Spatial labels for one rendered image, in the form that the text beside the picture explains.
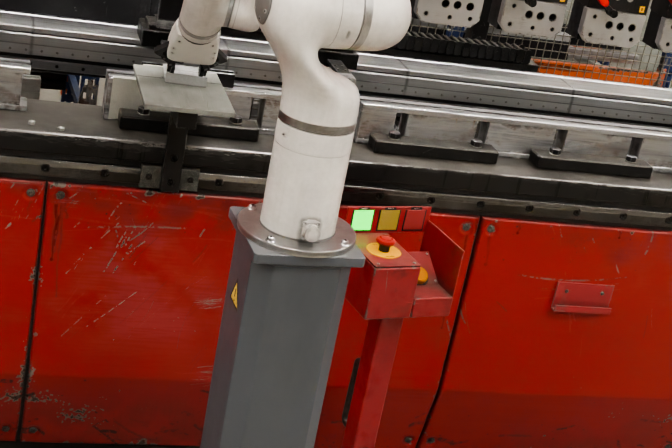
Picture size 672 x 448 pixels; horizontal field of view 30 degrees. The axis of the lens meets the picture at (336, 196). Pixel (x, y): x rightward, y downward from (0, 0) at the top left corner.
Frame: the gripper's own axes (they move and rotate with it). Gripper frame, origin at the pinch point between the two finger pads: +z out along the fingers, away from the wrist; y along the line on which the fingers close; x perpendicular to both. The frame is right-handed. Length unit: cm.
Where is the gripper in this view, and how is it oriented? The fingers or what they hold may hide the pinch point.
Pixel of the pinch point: (186, 69)
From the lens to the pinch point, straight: 264.8
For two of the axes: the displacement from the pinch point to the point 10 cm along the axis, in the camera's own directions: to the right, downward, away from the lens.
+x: 0.2, 8.9, -4.6
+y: -9.7, -1.0, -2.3
